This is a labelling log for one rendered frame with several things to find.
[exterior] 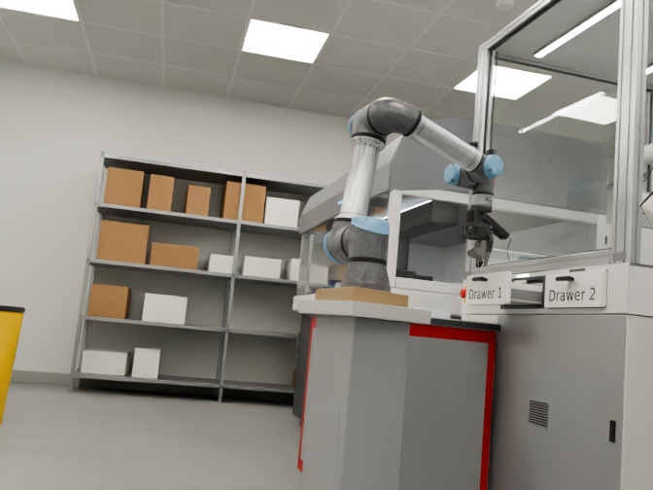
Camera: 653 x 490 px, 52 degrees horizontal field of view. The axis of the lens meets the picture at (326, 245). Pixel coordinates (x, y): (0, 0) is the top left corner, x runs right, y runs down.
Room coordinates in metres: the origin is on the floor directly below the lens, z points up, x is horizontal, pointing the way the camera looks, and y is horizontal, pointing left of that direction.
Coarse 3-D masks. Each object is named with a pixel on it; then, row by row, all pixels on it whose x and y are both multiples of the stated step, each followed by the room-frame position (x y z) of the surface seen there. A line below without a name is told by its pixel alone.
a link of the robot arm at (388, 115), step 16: (384, 112) 2.04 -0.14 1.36; (400, 112) 2.03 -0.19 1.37; (416, 112) 2.04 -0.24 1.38; (384, 128) 2.07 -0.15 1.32; (400, 128) 2.06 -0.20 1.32; (416, 128) 2.06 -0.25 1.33; (432, 128) 2.08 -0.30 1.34; (432, 144) 2.11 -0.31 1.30; (448, 144) 2.11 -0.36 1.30; (464, 144) 2.14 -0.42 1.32; (464, 160) 2.16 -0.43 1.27; (480, 160) 2.17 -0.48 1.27; (496, 160) 2.17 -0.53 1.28; (480, 176) 2.21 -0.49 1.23; (496, 176) 2.19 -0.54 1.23
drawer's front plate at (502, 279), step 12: (468, 276) 2.52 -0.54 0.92; (480, 276) 2.43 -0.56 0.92; (492, 276) 2.35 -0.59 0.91; (504, 276) 2.27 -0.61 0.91; (468, 288) 2.51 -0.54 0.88; (480, 288) 2.42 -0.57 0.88; (492, 288) 2.34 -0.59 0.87; (504, 288) 2.26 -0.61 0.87; (468, 300) 2.50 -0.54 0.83; (480, 300) 2.42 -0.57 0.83; (492, 300) 2.34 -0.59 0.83; (504, 300) 2.26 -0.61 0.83
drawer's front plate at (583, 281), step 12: (552, 276) 2.22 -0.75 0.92; (576, 276) 2.10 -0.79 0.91; (588, 276) 2.04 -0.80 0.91; (600, 276) 1.99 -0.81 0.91; (552, 288) 2.22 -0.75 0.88; (564, 288) 2.16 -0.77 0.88; (576, 288) 2.09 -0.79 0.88; (588, 288) 2.04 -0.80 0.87; (600, 288) 1.99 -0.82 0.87; (564, 300) 2.15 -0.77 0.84; (576, 300) 2.09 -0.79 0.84; (588, 300) 2.04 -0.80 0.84; (600, 300) 1.98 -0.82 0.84
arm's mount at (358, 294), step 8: (336, 288) 1.92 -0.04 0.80; (344, 288) 1.89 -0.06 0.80; (352, 288) 1.86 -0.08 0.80; (360, 288) 1.86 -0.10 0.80; (320, 296) 1.99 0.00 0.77; (328, 296) 1.95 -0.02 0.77; (336, 296) 1.92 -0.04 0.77; (344, 296) 1.89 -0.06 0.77; (352, 296) 1.85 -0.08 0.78; (360, 296) 1.86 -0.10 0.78; (368, 296) 1.88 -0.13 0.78; (376, 296) 1.89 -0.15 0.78; (384, 296) 1.91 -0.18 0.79; (392, 296) 1.92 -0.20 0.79; (400, 296) 1.94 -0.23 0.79; (408, 296) 1.96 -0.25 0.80; (392, 304) 1.92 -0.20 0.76; (400, 304) 1.94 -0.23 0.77
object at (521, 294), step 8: (512, 288) 2.28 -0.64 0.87; (520, 288) 2.28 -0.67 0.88; (528, 288) 2.29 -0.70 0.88; (536, 288) 2.30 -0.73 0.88; (512, 296) 2.28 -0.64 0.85; (520, 296) 2.28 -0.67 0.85; (528, 296) 2.29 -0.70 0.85; (536, 296) 2.30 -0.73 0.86; (504, 304) 2.54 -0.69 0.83; (512, 304) 2.50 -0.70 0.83; (520, 304) 2.46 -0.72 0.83; (528, 304) 2.42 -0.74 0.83; (536, 304) 2.38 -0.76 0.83
